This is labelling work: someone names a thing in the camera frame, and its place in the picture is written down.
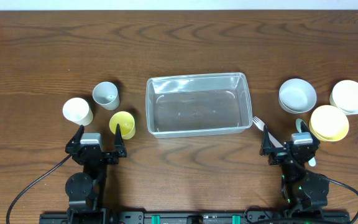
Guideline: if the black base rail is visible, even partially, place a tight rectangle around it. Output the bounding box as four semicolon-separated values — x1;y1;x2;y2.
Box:
39;210;350;224

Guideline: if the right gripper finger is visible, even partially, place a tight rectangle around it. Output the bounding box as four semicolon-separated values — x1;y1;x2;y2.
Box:
300;121;313;140
259;125;272;155

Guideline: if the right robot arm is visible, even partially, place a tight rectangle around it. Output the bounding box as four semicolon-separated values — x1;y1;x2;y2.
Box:
260;121;329;218

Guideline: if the white plastic cup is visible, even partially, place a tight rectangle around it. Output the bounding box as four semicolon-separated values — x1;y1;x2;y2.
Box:
62;98;93;126

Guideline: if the grey plastic bowl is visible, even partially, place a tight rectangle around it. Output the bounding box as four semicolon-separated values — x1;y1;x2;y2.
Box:
278;78;317;114

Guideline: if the grey plastic cup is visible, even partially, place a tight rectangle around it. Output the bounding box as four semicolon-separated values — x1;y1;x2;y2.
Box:
93;82;120;110

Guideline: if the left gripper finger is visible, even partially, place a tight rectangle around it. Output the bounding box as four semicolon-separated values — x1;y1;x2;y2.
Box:
71;125;85;146
114;124;124;151

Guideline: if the yellow plastic cup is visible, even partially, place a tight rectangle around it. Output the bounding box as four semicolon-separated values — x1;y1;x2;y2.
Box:
109;111;135;139

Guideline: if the clear plastic container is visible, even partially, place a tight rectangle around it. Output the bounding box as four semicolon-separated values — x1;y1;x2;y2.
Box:
145;72;253;138

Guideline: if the yellow plastic bowl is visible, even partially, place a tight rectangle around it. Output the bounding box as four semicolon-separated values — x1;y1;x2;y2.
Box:
309;105;349;142

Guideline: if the black cable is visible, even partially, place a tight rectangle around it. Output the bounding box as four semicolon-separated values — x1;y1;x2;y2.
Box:
287;149;358;224
6;152;73;224

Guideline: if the white plastic fork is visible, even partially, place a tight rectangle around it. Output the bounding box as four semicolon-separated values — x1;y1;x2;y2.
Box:
252;116;285;149

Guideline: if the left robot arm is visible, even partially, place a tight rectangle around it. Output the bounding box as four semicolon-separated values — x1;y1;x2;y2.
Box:
65;125;127;223

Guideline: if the white plastic bowl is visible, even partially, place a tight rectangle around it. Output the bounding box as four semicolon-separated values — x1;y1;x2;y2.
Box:
329;80;358;116

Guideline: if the left black cable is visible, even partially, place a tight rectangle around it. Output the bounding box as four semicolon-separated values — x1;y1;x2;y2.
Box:
6;152;73;224

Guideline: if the pale green plastic spoon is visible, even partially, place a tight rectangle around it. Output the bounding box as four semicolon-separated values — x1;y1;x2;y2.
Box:
295;118;316;167

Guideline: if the right black cable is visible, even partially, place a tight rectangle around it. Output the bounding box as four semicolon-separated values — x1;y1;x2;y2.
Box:
287;149;358;224

